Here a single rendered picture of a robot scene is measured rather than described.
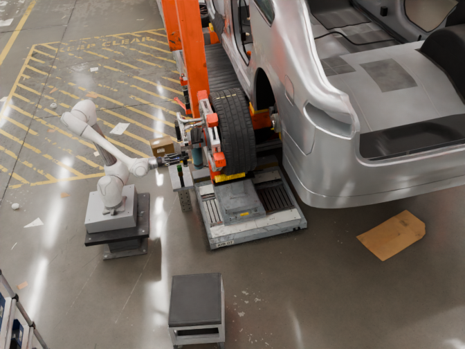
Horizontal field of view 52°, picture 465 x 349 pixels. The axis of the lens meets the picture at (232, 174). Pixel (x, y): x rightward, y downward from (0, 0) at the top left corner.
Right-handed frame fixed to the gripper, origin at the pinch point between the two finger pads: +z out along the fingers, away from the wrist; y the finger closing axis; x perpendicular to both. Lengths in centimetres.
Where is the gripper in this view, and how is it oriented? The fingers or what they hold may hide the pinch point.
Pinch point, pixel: (183, 156)
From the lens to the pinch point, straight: 355.2
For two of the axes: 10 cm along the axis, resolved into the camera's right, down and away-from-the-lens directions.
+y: 2.3, 6.1, -7.6
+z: 9.7, -2.1, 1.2
